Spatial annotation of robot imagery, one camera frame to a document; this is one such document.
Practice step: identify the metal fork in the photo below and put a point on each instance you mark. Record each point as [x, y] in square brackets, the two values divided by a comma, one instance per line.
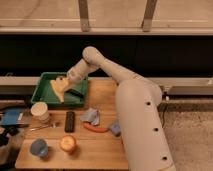
[53, 125]

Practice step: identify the black remote control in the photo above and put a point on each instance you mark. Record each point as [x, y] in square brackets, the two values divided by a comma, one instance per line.
[69, 122]

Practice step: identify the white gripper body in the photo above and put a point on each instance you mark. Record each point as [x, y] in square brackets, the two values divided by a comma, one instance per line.
[73, 77]

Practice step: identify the yellow banana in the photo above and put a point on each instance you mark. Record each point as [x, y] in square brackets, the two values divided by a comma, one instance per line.
[59, 86]

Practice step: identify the crumpled blue grey cloth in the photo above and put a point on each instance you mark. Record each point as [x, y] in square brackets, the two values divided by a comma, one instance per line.
[92, 116]

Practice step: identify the white paper cup stack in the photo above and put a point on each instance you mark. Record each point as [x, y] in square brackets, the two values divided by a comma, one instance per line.
[40, 111]

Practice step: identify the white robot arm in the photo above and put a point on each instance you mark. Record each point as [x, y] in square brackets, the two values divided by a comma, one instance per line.
[136, 102]

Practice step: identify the blue box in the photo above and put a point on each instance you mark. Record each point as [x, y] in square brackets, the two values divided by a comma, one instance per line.
[11, 116]

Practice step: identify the green plastic tray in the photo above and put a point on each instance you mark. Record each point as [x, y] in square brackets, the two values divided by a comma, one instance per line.
[43, 92]

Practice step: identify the black dish brush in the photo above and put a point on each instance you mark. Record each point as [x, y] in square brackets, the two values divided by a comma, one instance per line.
[75, 93]

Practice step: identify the yellow red apple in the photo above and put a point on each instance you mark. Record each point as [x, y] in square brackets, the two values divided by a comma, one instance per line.
[68, 144]

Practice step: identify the blue cup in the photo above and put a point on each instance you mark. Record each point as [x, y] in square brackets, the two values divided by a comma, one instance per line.
[39, 148]

